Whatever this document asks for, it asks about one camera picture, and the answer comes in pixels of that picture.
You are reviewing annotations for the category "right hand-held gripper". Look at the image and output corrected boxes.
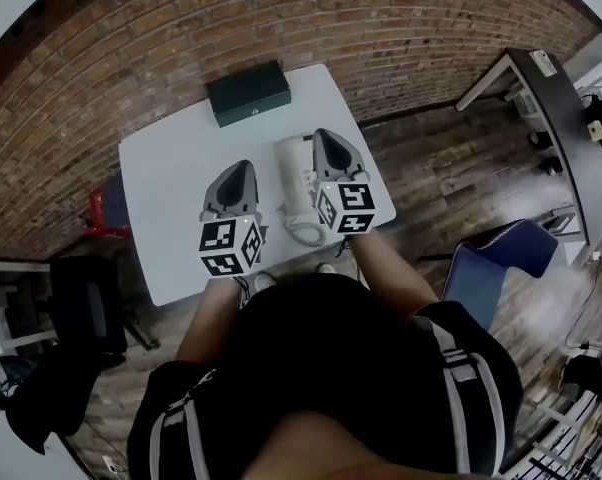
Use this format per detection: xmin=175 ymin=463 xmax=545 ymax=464
xmin=311 ymin=128 xmax=378 ymax=237

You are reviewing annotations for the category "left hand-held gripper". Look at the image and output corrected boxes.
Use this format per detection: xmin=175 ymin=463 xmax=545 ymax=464
xmin=198 ymin=159 xmax=270 ymax=279

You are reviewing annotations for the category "person's right forearm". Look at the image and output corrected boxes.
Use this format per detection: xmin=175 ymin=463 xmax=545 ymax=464
xmin=348 ymin=227 xmax=440 ymax=325

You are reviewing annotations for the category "person's left forearm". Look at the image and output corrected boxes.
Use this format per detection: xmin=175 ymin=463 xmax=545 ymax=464
xmin=175 ymin=274 xmax=246 ymax=370

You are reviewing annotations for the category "white telephone base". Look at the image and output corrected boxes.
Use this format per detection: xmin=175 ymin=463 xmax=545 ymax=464
xmin=273 ymin=135 xmax=328 ymax=219

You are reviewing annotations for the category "white table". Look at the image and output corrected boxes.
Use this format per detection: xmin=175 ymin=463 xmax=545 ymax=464
xmin=118 ymin=62 xmax=398 ymax=309

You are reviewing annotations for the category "dark green box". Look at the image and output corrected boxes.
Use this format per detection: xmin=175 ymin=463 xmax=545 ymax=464
xmin=205 ymin=60 xmax=293 ymax=129

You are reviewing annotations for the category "red box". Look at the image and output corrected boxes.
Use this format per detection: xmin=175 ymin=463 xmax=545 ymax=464
xmin=87 ymin=186 xmax=131 ymax=235

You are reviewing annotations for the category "black office chair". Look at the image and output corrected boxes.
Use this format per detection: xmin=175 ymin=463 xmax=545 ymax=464
xmin=48 ymin=255 xmax=161 ymax=357

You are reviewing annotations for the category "person's black shirt torso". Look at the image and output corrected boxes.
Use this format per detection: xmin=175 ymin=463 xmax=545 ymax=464
xmin=125 ymin=272 xmax=525 ymax=480

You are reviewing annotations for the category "blue chair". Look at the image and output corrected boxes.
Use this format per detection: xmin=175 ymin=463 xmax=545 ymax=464
xmin=417 ymin=217 xmax=560 ymax=333

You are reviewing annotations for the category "white device on dark desk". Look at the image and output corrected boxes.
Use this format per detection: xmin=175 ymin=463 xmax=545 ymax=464
xmin=527 ymin=49 xmax=558 ymax=77

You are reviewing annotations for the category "dark desk with white legs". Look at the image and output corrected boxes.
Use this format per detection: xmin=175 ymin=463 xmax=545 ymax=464
xmin=454 ymin=47 xmax=593 ymax=248

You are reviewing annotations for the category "white drawer cabinet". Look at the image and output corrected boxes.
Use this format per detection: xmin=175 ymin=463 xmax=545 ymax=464
xmin=544 ymin=206 xmax=581 ymax=236

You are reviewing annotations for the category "white shelf unit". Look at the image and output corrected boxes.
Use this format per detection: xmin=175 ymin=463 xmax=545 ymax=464
xmin=0 ymin=256 xmax=58 ymax=358

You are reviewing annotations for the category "black jacket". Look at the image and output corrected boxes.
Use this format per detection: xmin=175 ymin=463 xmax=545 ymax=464
xmin=5 ymin=345 xmax=103 ymax=455

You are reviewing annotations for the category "white metal rack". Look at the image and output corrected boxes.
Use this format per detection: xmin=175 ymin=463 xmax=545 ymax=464
xmin=500 ymin=392 xmax=602 ymax=480

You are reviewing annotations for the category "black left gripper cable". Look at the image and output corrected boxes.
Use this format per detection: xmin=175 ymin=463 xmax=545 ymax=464
xmin=232 ymin=276 xmax=253 ymax=310

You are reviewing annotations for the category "black floor cable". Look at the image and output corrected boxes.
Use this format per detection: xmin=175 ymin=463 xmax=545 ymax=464
xmin=565 ymin=260 xmax=602 ymax=352

